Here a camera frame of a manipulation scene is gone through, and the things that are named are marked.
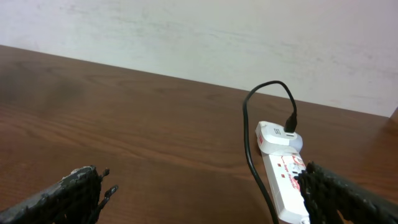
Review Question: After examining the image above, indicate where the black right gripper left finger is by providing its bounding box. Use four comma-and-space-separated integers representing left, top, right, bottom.
1, 166, 119, 224

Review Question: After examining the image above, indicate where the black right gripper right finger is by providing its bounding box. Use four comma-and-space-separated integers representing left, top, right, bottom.
295, 162, 397, 224

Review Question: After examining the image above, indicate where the white USB charger adapter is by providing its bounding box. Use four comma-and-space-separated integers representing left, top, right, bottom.
256, 121, 303, 156

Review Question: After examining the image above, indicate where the white power strip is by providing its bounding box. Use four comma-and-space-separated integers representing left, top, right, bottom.
262, 153, 310, 224

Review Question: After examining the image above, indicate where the black USB charging cable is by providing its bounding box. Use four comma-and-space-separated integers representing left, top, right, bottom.
242, 80, 299, 224

